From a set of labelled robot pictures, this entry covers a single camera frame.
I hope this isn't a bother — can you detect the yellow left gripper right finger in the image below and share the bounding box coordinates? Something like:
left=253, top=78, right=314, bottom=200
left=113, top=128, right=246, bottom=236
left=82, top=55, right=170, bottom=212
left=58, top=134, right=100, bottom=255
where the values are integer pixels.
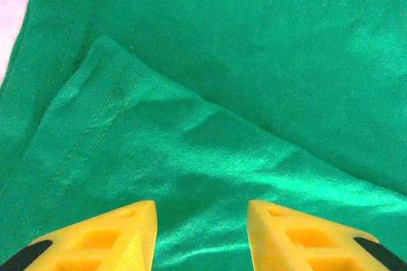
left=247, top=200, right=407, bottom=271

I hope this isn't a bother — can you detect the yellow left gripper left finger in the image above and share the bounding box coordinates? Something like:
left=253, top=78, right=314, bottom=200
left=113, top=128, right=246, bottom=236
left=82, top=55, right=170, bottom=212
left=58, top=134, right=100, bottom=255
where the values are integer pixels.
left=0, top=200, right=159, bottom=271

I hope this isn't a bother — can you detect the green t-shirt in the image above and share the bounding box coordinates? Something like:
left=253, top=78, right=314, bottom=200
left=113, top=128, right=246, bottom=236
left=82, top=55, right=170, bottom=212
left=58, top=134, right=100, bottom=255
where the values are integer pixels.
left=0, top=0, right=407, bottom=271

